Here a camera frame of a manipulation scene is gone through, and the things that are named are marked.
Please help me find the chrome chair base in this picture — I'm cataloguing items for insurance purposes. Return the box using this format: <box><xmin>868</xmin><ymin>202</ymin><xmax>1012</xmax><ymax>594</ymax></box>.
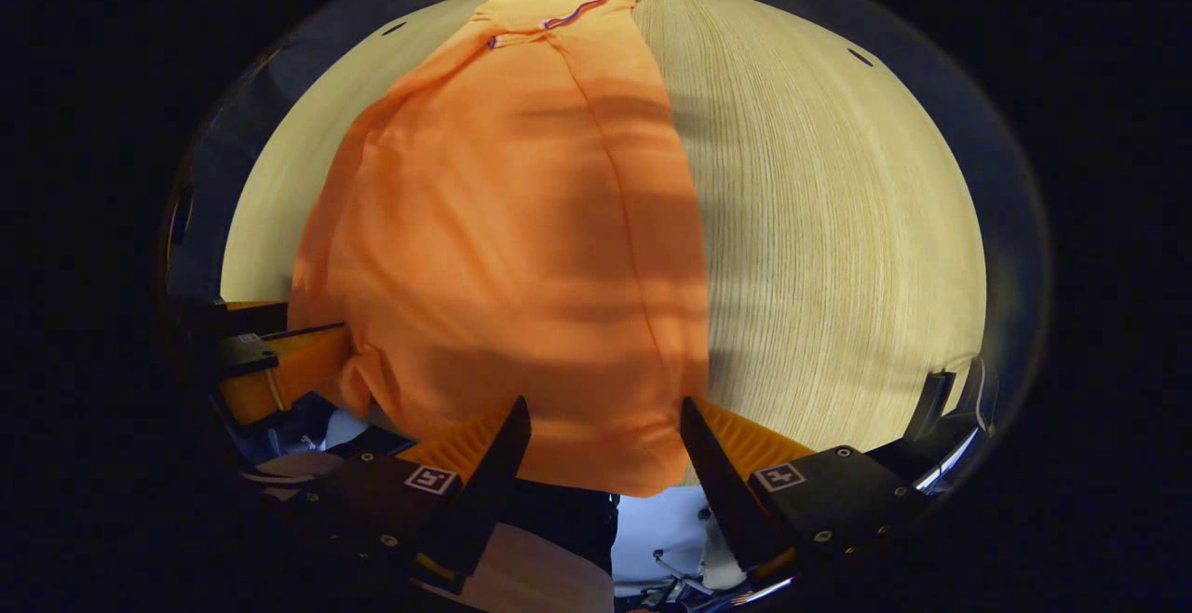
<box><xmin>641</xmin><ymin>546</ymin><xmax>804</xmax><ymax>613</ymax></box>

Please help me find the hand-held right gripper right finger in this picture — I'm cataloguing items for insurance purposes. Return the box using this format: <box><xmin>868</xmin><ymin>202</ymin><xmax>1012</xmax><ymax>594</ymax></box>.
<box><xmin>680</xmin><ymin>396</ymin><xmax>932</xmax><ymax>586</ymax></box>

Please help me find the orange T-shirt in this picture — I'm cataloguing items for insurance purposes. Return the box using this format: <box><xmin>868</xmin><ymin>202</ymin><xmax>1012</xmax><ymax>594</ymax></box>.
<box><xmin>287</xmin><ymin>0</ymin><xmax>711</xmax><ymax>498</ymax></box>

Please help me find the black chrome chair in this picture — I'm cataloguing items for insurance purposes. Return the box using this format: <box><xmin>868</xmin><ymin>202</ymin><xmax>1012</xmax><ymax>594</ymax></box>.
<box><xmin>866</xmin><ymin>358</ymin><xmax>1000</xmax><ymax>496</ymax></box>

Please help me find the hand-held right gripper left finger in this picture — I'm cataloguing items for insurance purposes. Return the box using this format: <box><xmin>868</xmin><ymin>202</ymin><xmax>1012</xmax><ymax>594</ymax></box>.
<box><xmin>298</xmin><ymin>396</ymin><xmax>532</xmax><ymax>595</ymax></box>

